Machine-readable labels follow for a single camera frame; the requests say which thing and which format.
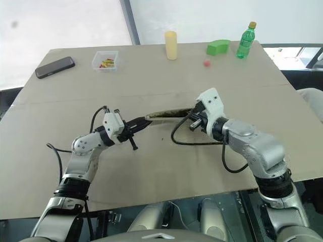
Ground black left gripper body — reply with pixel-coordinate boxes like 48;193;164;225
116;120;139;151

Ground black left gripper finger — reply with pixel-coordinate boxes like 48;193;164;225
128;122;153;133
126;116;150;126

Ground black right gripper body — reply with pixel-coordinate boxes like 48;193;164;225
193;99;210;132

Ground brown cardboard table cover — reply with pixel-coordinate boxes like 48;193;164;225
0;39;323;220

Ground small red and yellow items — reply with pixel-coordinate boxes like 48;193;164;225
99;58;116;69

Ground clear plastic box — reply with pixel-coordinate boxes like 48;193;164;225
91;50;120;74

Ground green curved foam block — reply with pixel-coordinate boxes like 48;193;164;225
206;39;231;56

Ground pale yellow cylinder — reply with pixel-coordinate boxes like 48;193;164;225
164;30;178;61

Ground green plastic bottle yellow cap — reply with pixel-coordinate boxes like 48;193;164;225
236;21;257;60

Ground grey rounded body shell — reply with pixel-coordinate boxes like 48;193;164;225
198;198;240;234
127;200;178;232

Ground black smartphone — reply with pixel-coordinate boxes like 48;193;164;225
34;56;76;80

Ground grey robot chest cover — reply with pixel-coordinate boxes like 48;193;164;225
89;228;229;242

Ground white cloth bundle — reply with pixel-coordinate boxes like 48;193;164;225
297;88;323;114

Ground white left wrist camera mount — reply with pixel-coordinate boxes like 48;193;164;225
101;111;126;139

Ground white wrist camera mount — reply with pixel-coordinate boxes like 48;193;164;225
195;87;227;135
101;111;126;139

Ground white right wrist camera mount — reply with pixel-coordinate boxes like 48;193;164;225
195;87;227;135

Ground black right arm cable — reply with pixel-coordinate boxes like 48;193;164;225
171;112;251;174

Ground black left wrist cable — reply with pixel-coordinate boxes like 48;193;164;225
89;105;112;133

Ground black left elbow cable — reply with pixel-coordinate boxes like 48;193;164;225
46;142;93;234

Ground dark window frame post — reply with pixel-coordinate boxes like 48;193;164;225
118;0;141;46

